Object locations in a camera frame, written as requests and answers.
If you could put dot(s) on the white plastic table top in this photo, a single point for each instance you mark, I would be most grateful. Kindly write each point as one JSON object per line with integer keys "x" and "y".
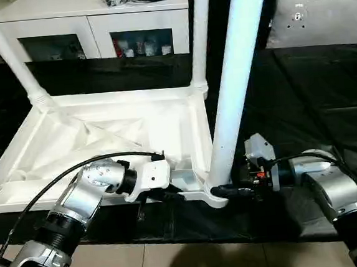
{"x": 102, "y": 121}

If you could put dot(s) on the white plastic table leg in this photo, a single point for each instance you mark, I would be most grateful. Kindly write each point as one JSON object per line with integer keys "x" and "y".
{"x": 200, "y": 44}
{"x": 15, "y": 60}
{"x": 238, "y": 72}

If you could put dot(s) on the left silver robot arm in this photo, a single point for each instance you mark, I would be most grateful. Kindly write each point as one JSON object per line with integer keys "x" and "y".
{"x": 78, "y": 198}

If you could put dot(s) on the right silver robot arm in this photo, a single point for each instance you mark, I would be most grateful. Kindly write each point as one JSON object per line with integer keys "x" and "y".
{"x": 336, "y": 182}

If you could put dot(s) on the black work surface mat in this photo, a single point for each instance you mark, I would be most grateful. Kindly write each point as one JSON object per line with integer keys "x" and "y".
{"x": 319, "y": 96}

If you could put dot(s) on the white cup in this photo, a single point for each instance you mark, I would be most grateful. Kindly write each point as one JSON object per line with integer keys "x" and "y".
{"x": 128, "y": 53}
{"x": 165, "y": 49}

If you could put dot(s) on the red bottle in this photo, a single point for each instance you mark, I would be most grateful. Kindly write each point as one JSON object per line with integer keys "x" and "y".
{"x": 117, "y": 49}

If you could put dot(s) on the black work table leg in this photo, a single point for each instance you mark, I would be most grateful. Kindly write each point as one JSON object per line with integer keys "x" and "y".
{"x": 0, "y": 259}

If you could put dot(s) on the grey pillow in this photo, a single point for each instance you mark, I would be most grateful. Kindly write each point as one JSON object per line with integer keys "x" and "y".
{"x": 322, "y": 24}

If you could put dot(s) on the black cabinet with orange label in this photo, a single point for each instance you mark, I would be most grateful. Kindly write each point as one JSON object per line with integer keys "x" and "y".
{"x": 221, "y": 11}

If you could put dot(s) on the white sideboard with glass doors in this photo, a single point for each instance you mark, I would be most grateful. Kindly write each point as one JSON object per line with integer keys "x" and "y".
{"x": 93, "y": 19}

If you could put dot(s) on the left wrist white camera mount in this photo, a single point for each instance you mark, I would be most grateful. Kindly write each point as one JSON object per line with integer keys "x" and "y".
{"x": 154, "y": 176}

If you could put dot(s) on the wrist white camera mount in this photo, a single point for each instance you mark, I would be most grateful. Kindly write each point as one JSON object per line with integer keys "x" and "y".
{"x": 258, "y": 146}
{"x": 154, "y": 176}

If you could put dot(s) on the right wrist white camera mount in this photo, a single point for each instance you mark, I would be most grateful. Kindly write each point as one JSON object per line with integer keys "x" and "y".
{"x": 258, "y": 146}

